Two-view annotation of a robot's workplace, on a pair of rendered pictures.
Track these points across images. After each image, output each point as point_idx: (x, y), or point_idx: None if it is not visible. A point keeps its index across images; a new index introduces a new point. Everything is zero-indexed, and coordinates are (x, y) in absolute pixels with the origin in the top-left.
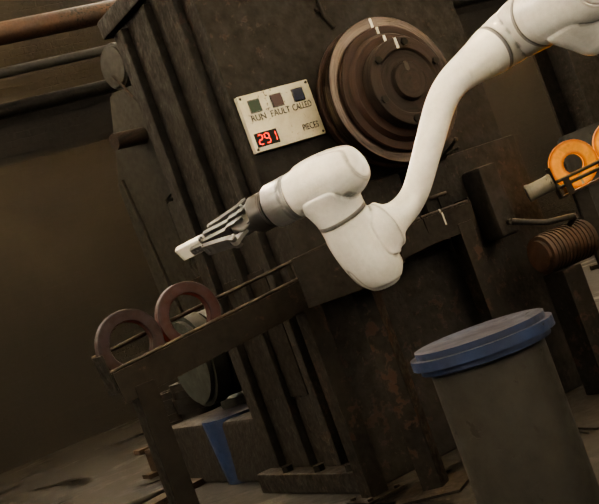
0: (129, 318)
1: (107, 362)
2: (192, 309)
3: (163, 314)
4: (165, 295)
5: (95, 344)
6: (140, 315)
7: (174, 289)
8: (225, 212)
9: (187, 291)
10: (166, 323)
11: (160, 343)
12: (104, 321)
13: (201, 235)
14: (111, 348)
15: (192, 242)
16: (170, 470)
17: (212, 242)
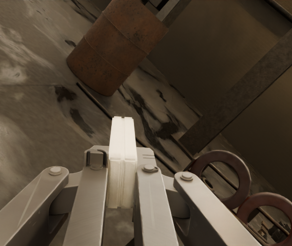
0: (238, 172)
1: (194, 166)
2: (280, 228)
3: (256, 201)
4: (275, 197)
5: (206, 152)
6: (245, 180)
7: (285, 204)
8: (247, 235)
9: (289, 217)
10: (249, 206)
11: (229, 206)
12: (225, 152)
13: (128, 160)
14: (214, 168)
15: (111, 142)
16: (134, 242)
17: (20, 204)
